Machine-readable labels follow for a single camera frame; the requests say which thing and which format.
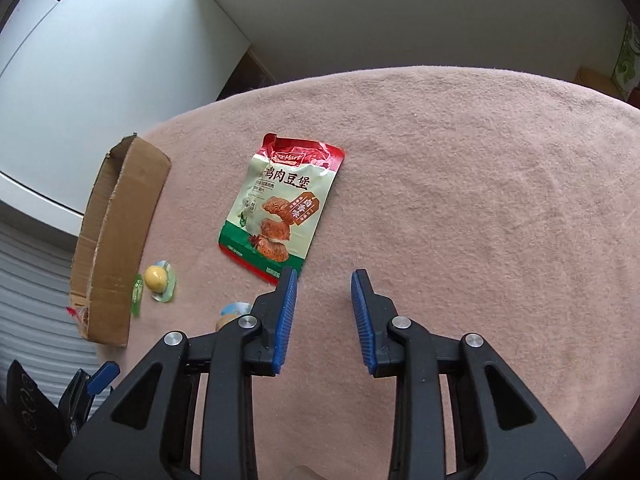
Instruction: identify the yellow jelly cup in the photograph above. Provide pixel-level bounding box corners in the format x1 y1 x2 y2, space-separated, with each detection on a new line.
142 259 179 305
216 302 252 332

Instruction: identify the cardboard box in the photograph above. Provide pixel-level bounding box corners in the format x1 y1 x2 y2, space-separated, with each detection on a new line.
70 133 172 347

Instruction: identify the green patterned cloth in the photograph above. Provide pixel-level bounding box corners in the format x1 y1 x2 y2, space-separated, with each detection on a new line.
611 17 640 108

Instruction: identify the white slatted radiator cover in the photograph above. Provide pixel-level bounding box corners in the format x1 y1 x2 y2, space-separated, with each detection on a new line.
0 220 108 401

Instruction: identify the red and green snack pouch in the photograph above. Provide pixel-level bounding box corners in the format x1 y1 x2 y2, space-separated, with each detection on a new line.
217 132 347 286

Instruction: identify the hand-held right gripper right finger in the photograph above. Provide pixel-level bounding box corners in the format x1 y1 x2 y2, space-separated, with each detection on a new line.
350 269 586 480

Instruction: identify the wooden furniture piece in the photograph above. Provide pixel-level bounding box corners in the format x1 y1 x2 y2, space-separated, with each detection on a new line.
574 66 623 97

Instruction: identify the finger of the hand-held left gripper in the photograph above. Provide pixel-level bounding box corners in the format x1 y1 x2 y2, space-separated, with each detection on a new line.
82 361 121 397

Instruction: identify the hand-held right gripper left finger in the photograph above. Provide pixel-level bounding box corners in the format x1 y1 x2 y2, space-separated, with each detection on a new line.
57 267 299 480

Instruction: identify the white cabinet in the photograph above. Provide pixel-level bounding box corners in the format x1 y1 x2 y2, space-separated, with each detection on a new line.
0 0 251 216

